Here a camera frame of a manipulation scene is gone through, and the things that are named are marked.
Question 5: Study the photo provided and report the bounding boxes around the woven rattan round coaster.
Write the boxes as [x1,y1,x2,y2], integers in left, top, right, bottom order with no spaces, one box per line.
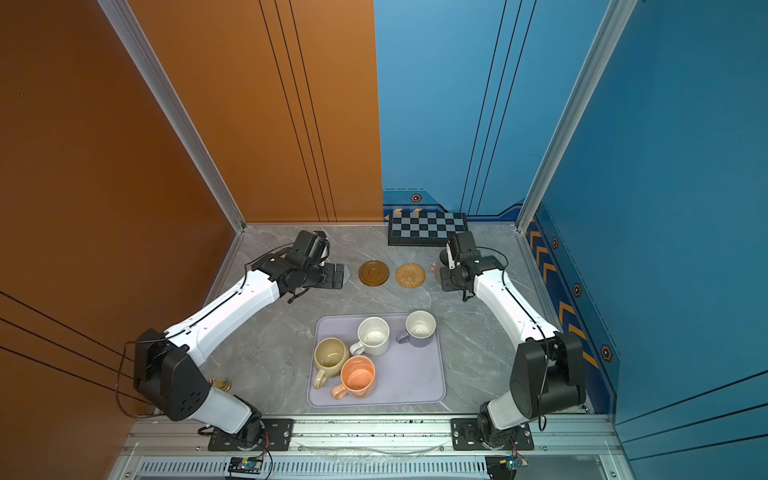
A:
[395,263,426,288]

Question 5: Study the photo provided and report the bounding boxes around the purple white ceramic mug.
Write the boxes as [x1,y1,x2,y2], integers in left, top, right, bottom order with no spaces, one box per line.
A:
[396,310,437,348]

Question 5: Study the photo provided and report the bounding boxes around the brown wooden round coaster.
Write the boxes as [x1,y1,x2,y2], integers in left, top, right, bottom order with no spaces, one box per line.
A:
[358,260,390,287]

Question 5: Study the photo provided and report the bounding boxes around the yellow ceramic mug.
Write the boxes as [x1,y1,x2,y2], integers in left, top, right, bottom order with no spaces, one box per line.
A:
[313,337,350,390]

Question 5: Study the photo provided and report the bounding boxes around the grey woven round coaster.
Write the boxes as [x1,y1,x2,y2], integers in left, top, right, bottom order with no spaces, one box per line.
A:
[339,264,350,288]

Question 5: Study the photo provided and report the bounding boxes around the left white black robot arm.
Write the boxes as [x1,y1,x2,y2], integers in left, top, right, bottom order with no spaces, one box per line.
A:
[133,255,350,448]

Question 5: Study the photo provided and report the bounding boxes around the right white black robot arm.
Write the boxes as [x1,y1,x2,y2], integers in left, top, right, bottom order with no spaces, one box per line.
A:
[440,251,587,449]

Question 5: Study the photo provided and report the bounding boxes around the black silver chessboard box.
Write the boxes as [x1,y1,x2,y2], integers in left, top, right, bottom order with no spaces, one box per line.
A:
[387,209,469,247]

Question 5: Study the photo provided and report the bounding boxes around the orange ceramic mug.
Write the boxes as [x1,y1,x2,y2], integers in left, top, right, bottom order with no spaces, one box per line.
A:
[331,355,376,400]

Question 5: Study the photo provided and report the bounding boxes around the lavender rectangular tray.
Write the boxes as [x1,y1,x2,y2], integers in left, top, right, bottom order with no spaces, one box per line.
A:
[307,313,446,408]

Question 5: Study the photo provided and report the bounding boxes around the small brass colourful trinkets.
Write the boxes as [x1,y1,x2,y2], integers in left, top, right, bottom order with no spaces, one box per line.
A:
[210,378,232,392]

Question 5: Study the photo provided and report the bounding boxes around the left green circuit board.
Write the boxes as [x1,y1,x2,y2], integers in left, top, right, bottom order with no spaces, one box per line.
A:
[226,456,266,479]

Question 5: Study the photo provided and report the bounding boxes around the right small circuit board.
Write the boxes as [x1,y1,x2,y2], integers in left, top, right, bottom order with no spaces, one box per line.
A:
[485,455,529,480]

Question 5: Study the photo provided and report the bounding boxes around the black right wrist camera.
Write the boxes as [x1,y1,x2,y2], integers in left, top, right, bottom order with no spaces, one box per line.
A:
[446,231,481,268]

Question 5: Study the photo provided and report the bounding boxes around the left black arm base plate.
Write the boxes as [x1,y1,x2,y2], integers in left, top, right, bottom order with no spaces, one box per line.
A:
[207,418,294,452]

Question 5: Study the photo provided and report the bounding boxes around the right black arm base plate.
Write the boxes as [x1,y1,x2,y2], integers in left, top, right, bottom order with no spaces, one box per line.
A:
[450,417,535,452]

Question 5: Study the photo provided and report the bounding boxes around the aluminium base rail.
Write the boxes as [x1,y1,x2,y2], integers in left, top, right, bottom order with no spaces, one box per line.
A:
[109,414,634,479]

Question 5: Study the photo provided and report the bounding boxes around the aluminium corner post right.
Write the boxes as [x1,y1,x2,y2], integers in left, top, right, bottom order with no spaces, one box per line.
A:
[516,0,637,234]

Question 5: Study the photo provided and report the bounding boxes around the aluminium corner post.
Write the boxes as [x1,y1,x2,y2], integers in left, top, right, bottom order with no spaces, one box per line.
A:
[516,0,637,234]
[98,0,247,233]

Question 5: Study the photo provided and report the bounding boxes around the aluminium corner post left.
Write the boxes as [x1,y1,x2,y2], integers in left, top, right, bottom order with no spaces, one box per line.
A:
[98,0,247,233]

